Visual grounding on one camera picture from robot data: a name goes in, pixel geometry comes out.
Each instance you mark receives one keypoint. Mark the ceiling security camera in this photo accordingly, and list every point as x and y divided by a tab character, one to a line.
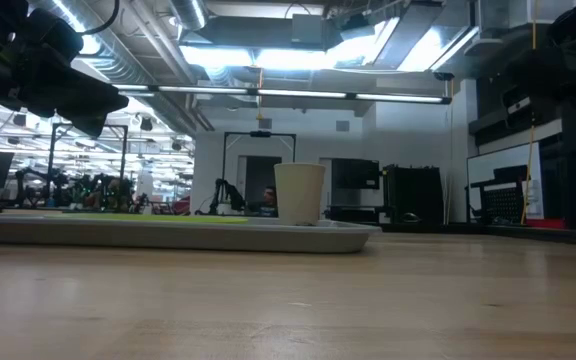
443	76

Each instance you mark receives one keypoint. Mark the grey plastic tray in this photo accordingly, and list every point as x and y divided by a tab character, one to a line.
178	237

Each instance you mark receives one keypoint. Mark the person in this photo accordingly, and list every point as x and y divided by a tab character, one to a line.
269	200

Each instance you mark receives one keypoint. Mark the white paper cup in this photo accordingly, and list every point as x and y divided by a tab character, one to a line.
299	194

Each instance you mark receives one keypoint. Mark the black background robot arm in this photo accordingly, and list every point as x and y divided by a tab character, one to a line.
225	197

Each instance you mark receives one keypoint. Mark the black tall rig frame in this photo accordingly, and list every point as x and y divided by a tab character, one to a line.
88	160

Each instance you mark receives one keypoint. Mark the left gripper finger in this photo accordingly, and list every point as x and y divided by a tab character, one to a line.
85	122
95	92

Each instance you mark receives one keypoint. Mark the black stand frame with camera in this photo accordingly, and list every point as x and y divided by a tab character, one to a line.
260	145

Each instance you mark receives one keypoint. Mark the black perforated cart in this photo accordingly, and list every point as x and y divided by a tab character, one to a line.
503	200

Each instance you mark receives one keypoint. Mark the whiteboard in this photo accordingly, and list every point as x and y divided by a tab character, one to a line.
498	160

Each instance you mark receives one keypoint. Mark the black wall screen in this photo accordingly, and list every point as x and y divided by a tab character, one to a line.
355	173

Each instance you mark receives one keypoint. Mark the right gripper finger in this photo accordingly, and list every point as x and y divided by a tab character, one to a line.
535	72

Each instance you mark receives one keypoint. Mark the silver ventilation duct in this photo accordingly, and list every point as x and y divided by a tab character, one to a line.
128	60

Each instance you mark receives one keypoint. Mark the black cabinet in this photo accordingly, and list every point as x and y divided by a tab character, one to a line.
413	194

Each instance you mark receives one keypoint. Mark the long ceiling light bar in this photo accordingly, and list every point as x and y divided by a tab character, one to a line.
288	93

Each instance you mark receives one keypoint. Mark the red bin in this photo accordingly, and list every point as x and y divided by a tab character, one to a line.
545	223

